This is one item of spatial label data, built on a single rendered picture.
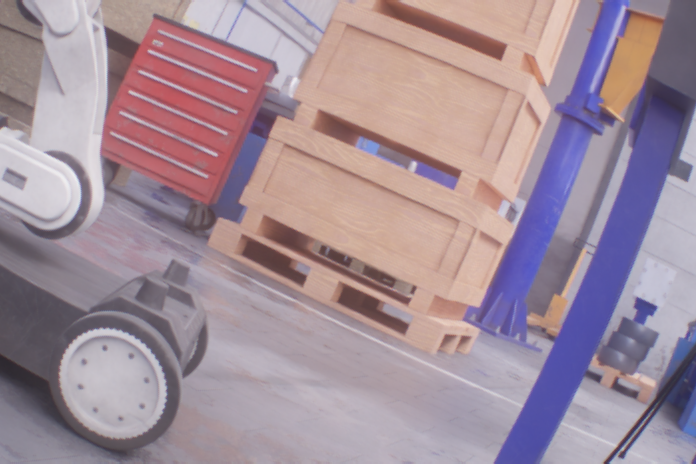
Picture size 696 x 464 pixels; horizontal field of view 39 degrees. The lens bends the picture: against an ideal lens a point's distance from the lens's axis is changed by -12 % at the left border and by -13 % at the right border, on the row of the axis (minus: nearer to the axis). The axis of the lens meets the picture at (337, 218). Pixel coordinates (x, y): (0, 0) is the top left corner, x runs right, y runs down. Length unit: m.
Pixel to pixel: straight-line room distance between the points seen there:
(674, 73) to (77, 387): 0.91
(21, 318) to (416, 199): 3.54
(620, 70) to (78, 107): 6.96
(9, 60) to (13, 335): 4.21
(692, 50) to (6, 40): 4.89
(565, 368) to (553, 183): 7.11
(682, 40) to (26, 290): 0.98
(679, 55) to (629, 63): 7.18
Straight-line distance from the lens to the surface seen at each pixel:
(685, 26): 1.19
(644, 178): 1.22
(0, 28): 5.82
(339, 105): 5.13
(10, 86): 5.59
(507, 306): 8.27
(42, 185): 1.65
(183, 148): 5.48
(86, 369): 1.48
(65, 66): 1.68
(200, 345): 1.97
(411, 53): 5.11
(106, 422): 1.49
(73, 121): 1.69
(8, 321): 1.55
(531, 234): 8.27
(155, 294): 1.53
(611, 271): 1.21
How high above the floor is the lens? 0.46
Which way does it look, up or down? 1 degrees down
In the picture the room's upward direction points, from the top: 24 degrees clockwise
